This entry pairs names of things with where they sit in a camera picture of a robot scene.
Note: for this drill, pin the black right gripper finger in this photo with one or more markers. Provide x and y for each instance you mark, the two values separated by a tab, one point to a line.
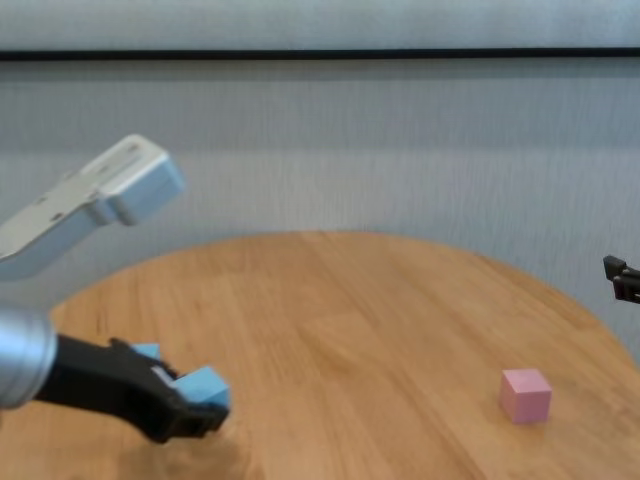
625	282

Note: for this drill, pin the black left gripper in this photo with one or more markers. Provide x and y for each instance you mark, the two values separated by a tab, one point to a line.
100	385

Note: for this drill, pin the blue cube block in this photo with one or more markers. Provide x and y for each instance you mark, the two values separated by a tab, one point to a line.
147	351
205	387

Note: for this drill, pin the pink cube block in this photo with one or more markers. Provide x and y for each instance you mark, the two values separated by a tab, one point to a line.
525	397

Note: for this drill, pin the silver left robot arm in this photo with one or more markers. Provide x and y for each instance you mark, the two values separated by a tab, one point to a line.
22	355

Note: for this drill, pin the black horizontal wall strip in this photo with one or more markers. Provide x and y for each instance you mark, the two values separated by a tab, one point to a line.
320	54

